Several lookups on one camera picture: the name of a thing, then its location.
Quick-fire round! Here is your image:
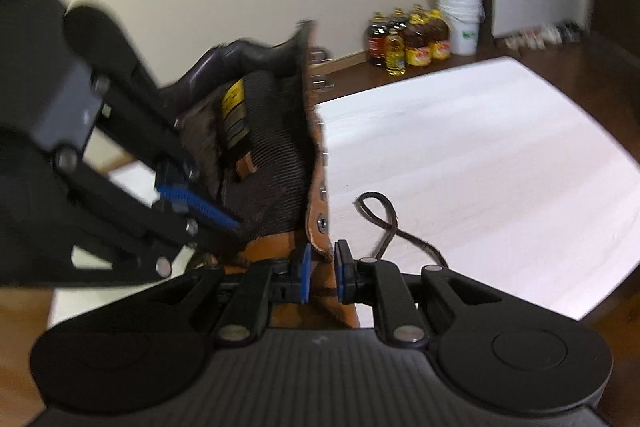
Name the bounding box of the white plastic bucket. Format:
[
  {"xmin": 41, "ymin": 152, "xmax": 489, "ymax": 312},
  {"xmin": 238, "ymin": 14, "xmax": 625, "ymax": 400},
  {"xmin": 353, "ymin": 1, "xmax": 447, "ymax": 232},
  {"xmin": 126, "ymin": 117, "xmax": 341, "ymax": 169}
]
[{"xmin": 434, "ymin": 0, "xmax": 485, "ymax": 56}]

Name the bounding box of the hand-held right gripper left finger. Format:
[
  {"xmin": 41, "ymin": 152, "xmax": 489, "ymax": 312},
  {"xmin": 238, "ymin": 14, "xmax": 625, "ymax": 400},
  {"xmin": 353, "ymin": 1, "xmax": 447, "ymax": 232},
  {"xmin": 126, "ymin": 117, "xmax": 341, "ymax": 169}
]
[{"xmin": 149, "ymin": 243, "xmax": 314, "ymax": 346}]

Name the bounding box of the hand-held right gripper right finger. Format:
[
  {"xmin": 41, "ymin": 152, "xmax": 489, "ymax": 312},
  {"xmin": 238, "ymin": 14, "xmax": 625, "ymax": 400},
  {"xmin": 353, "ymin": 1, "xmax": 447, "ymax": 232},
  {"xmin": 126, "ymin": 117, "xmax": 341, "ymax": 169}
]
[{"xmin": 333, "ymin": 240, "xmax": 494, "ymax": 346}]

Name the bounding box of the brown leather boot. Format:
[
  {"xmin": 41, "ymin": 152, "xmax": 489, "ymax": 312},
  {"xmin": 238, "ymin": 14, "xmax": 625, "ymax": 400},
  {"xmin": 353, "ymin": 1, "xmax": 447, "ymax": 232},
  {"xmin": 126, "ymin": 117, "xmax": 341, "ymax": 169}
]
[{"xmin": 160, "ymin": 19, "xmax": 362, "ymax": 331}]

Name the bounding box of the row of light shoes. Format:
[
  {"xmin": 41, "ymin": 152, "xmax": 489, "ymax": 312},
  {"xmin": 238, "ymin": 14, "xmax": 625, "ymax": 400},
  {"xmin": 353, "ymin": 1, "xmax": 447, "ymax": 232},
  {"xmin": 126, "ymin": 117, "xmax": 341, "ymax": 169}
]
[{"xmin": 502, "ymin": 20, "xmax": 584, "ymax": 50}]

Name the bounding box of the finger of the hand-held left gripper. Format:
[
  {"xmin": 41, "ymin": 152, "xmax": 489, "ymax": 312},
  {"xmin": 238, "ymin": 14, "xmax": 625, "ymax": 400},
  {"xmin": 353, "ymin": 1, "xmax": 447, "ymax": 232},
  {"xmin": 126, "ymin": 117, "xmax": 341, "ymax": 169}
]
[
  {"xmin": 94, "ymin": 61, "xmax": 242, "ymax": 231},
  {"xmin": 52, "ymin": 145, "xmax": 202, "ymax": 284}
]

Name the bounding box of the row of cooking oil bottles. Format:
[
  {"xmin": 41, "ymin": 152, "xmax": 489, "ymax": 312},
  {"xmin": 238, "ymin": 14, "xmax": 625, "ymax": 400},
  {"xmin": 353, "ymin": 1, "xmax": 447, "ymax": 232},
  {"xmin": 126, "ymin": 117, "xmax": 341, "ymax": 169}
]
[{"xmin": 366, "ymin": 4, "xmax": 451, "ymax": 78}]

